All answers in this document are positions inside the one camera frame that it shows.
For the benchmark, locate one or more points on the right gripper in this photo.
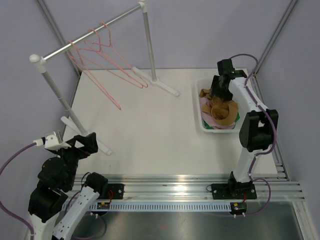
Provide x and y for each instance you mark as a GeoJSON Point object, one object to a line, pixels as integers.
{"type": "Point", "coordinates": [214, 90]}

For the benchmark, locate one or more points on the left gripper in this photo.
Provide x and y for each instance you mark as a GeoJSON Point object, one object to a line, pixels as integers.
{"type": "Point", "coordinates": [89, 143]}

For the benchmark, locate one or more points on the brown tank top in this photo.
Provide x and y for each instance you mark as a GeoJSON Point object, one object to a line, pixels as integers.
{"type": "Point", "coordinates": [221, 110]}

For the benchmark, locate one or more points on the mauve tank top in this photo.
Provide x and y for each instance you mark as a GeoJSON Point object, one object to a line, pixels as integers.
{"type": "Point", "coordinates": [212, 117]}

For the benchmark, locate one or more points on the green tank top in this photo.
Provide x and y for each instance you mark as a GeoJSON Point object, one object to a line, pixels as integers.
{"type": "Point", "coordinates": [210, 123]}

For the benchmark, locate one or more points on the pink hanger of green top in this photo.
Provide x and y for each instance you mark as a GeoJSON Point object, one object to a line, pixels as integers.
{"type": "Point", "coordinates": [84, 68]}

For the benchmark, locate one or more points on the pink hanger of brown top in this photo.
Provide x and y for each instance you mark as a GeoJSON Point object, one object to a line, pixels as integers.
{"type": "Point", "coordinates": [132, 76]}

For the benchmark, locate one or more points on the pink hanger of mauve top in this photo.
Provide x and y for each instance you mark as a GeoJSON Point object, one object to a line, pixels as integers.
{"type": "Point", "coordinates": [95, 48]}

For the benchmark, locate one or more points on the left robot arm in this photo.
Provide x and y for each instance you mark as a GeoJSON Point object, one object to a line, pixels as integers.
{"type": "Point", "coordinates": [56, 179]}

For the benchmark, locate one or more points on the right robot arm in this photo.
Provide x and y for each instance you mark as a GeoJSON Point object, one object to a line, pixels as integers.
{"type": "Point", "coordinates": [257, 134]}

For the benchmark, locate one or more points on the white plastic basket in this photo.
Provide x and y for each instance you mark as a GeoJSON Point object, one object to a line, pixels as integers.
{"type": "Point", "coordinates": [197, 105]}

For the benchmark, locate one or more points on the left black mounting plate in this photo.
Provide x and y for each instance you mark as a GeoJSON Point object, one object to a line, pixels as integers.
{"type": "Point", "coordinates": [115, 191]}

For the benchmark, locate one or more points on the black mounting plate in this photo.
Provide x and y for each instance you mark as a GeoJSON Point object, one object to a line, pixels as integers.
{"type": "Point", "coordinates": [115, 191]}
{"type": "Point", "coordinates": [238, 191]}

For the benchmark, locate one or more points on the clothes rack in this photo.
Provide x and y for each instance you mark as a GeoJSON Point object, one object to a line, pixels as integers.
{"type": "Point", "coordinates": [40, 62]}

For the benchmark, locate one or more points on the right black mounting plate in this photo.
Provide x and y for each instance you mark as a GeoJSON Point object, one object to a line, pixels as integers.
{"type": "Point", "coordinates": [238, 191]}

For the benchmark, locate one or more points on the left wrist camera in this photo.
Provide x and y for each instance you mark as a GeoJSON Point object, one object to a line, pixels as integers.
{"type": "Point", "coordinates": [51, 141]}

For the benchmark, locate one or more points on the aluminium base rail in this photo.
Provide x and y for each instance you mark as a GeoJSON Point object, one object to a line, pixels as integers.
{"type": "Point", "coordinates": [195, 187]}

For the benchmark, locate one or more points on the white slotted cable duct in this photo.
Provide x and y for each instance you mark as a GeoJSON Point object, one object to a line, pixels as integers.
{"type": "Point", "coordinates": [124, 206]}

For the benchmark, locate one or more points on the left frame post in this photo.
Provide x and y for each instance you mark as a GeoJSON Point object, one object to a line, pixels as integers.
{"type": "Point", "coordinates": [53, 26]}

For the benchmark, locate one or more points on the frame post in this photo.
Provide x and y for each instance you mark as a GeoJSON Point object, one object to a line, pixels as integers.
{"type": "Point", "coordinates": [276, 34]}
{"type": "Point", "coordinates": [53, 26]}

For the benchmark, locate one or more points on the right frame post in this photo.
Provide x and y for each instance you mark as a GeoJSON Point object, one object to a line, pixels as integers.
{"type": "Point", "coordinates": [276, 34]}

